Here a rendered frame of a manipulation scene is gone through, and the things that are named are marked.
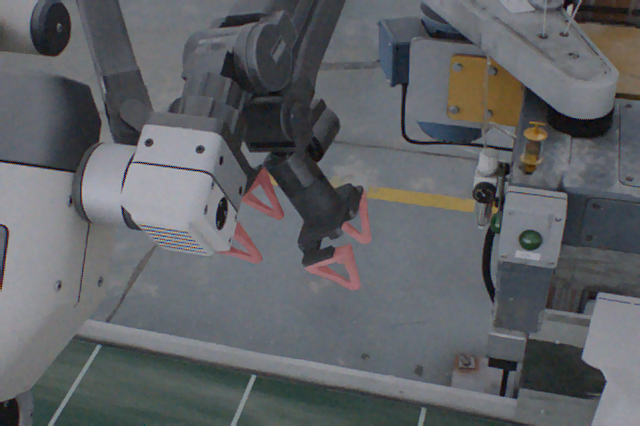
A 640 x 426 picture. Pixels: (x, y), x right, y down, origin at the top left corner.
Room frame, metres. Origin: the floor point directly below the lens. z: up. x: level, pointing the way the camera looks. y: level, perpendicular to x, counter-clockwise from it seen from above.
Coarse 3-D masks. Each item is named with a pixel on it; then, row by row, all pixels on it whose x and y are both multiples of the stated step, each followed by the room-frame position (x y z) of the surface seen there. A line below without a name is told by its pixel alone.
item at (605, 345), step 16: (608, 304) 0.96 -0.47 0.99; (624, 304) 0.95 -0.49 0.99; (592, 320) 0.97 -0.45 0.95; (608, 320) 0.96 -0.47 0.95; (624, 320) 0.95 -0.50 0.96; (592, 336) 0.96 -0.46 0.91; (608, 336) 0.95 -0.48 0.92; (624, 336) 0.95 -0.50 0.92; (592, 352) 0.96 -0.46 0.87; (608, 352) 0.95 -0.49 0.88; (624, 352) 0.94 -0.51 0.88; (608, 368) 0.94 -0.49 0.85; (624, 368) 0.94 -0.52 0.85; (608, 384) 0.92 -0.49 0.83; (624, 384) 0.92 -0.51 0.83; (608, 400) 0.94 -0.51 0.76; (624, 400) 0.90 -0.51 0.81; (608, 416) 0.90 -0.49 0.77; (624, 416) 0.88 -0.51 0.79
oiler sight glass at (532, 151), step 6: (528, 144) 0.87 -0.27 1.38; (534, 144) 0.87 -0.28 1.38; (540, 144) 0.87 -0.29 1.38; (528, 150) 0.87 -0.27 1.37; (534, 150) 0.87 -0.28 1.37; (540, 150) 0.87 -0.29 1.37; (522, 156) 0.88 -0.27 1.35; (528, 156) 0.87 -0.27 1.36; (534, 156) 0.87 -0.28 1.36; (540, 156) 0.87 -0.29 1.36; (534, 162) 0.87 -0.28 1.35
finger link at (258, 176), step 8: (256, 168) 0.98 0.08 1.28; (264, 168) 0.98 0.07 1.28; (248, 176) 0.95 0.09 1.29; (256, 176) 0.96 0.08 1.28; (264, 176) 0.97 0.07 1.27; (248, 184) 0.94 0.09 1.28; (256, 184) 0.97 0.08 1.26; (264, 184) 0.97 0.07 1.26; (248, 192) 0.98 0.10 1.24; (272, 192) 0.97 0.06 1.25; (248, 200) 0.98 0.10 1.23; (256, 200) 0.98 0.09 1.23; (272, 200) 0.96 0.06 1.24; (256, 208) 0.97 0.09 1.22; (264, 208) 0.97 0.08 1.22; (280, 208) 0.96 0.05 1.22; (272, 216) 0.96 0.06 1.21; (280, 216) 0.96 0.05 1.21
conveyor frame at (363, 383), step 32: (160, 352) 1.47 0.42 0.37; (192, 352) 1.44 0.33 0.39; (224, 352) 1.41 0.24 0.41; (256, 352) 1.41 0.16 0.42; (320, 384) 1.34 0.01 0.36; (352, 384) 1.32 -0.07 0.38; (384, 384) 1.29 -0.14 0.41; (416, 384) 1.28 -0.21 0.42; (480, 416) 1.22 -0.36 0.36; (512, 416) 1.20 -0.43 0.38
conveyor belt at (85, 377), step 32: (64, 352) 1.47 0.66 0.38; (96, 352) 1.46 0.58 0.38; (128, 352) 1.46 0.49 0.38; (64, 384) 1.36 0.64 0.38; (96, 384) 1.36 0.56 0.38; (128, 384) 1.35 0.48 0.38; (160, 384) 1.35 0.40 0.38; (192, 384) 1.34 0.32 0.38; (224, 384) 1.34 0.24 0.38; (256, 384) 1.33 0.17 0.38; (288, 384) 1.33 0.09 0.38; (64, 416) 1.27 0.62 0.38; (96, 416) 1.26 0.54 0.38; (128, 416) 1.26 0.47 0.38; (160, 416) 1.25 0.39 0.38; (192, 416) 1.25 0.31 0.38; (224, 416) 1.24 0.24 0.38; (256, 416) 1.24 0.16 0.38; (288, 416) 1.23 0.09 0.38; (320, 416) 1.23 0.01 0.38; (352, 416) 1.23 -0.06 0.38; (384, 416) 1.22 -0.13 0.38; (416, 416) 1.22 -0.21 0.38; (448, 416) 1.21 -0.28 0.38
